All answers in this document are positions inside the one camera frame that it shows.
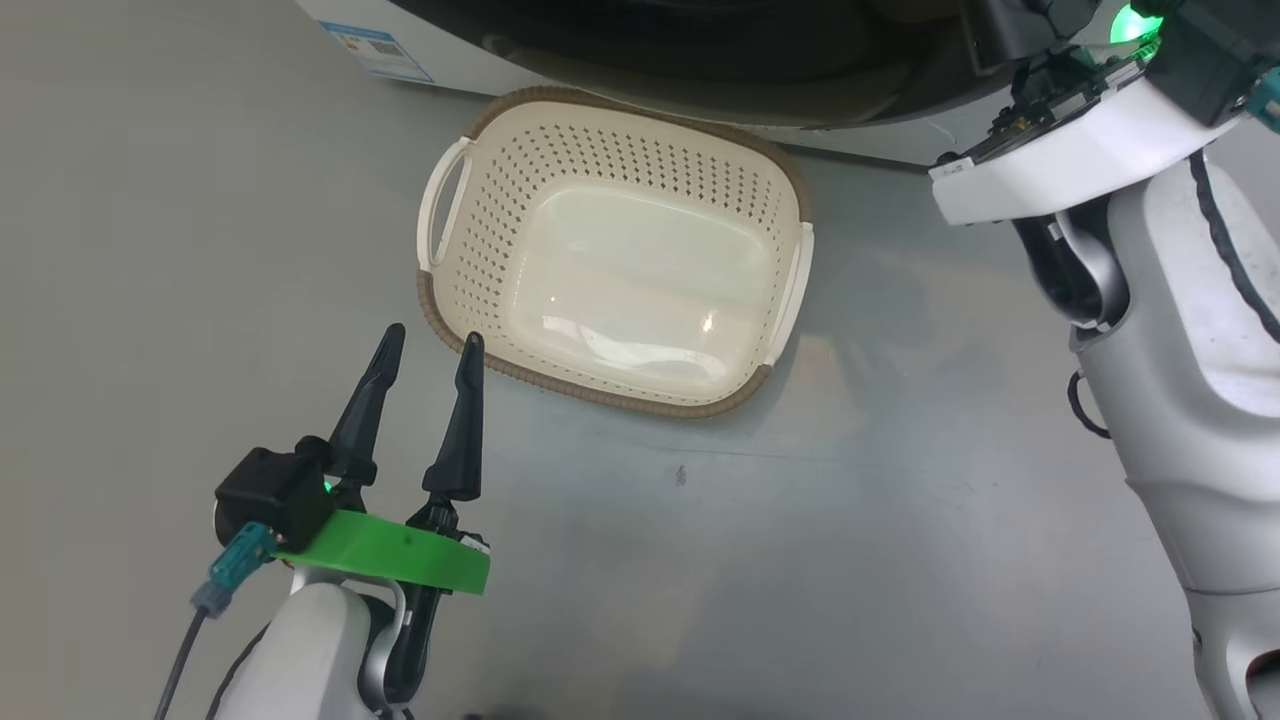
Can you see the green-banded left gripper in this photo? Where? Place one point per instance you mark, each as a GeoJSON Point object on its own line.
{"type": "Point", "coordinates": [400, 555]}

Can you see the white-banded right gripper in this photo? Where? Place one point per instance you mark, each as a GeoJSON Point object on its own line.
{"type": "Point", "coordinates": [1060, 160]}

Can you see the white front-load washing machine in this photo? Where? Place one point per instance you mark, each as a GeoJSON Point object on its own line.
{"type": "Point", "coordinates": [880, 145]}

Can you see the cream perforated laundry basket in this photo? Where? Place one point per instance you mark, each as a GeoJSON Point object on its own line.
{"type": "Point", "coordinates": [640, 270]}

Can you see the blue energy label sticker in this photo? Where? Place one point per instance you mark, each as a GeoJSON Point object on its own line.
{"type": "Point", "coordinates": [375, 52]}

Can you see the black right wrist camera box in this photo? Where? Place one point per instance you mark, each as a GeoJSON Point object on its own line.
{"type": "Point", "coordinates": [1210, 60]}

